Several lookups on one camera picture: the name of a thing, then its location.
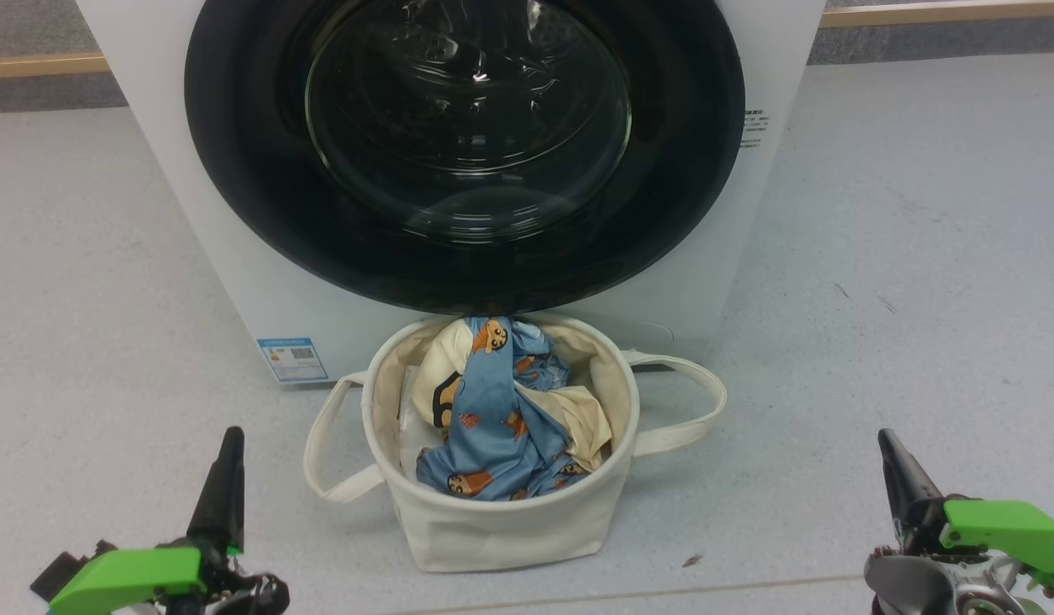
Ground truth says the black-rimmed glass washer door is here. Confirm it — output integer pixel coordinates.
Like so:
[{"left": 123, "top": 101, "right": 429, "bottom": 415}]
[{"left": 184, "top": 0, "right": 746, "bottom": 315}]

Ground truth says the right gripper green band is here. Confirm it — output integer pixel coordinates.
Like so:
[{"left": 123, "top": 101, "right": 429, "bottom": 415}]
[{"left": 877, "top": 429, "right": 1054, "bottom": 597}]

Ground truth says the white cloth in basket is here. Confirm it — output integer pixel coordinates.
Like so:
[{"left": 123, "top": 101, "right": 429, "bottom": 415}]
[{"left": 397, "top": 366, "right": 442, "bottom": 479}]

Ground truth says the white front-load washing machine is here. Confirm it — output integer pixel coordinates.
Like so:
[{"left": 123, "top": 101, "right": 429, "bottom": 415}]
[{"left": 74, "top": 0, "right": 827, "bottom": 385}]

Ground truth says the blue energy label sticker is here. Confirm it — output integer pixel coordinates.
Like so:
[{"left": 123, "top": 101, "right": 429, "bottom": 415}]
[{"left": 256, "top": 337, "right": 330, "bottom": 384}]

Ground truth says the cream canvas laundry basket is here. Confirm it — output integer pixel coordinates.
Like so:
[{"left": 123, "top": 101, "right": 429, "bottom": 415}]
[{"left": 303, "top": 312, "right": 728, "bottom": 573}]

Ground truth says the blue bear print garment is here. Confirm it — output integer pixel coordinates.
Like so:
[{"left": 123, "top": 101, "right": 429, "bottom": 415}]
[{"left": 416, "top": 316, "right": 589, "bottom": 501}]

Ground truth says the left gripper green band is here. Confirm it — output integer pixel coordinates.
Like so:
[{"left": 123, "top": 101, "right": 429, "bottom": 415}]
[{"left": 49, "top": 427, "right": 267, "bottom": 615}]

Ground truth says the cream garment with cartoon print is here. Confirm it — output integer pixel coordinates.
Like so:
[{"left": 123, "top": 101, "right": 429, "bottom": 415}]
[{"left": 410, "top": 320, "right": 613, "bottom": 471}]

